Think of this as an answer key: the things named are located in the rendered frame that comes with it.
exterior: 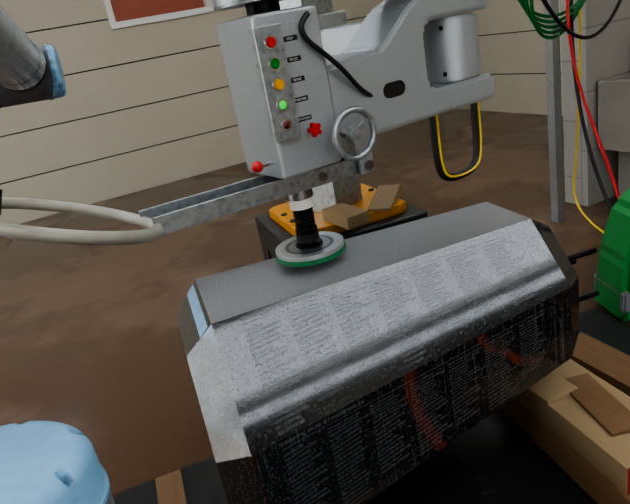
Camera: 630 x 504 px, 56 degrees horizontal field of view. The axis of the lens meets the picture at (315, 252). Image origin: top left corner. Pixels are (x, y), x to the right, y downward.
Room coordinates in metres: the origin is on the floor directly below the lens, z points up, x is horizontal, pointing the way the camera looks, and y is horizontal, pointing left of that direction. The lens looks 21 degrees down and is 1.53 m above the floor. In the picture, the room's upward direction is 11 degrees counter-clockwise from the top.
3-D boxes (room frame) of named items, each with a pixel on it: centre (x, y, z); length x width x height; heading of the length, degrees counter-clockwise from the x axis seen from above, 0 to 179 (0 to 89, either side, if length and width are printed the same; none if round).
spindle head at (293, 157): (1.73, -0.06, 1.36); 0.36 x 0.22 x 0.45; 120
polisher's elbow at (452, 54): (2.02, -0.56, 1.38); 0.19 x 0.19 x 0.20
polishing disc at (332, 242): (1.69, 0.01, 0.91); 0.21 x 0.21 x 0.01
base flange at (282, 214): (2.50, -0.12, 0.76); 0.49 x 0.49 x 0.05; 17
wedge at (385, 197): (2.39, -0.33, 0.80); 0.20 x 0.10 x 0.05; 156
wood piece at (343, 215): (2.24, -0.15, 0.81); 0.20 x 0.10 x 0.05; 25
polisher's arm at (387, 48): (1.87, -0.33, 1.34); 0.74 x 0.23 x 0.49; 120
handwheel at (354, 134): (1.65, -0.15, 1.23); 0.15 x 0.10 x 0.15; 120
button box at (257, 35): (1.56, 0.02, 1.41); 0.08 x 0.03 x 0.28; 120
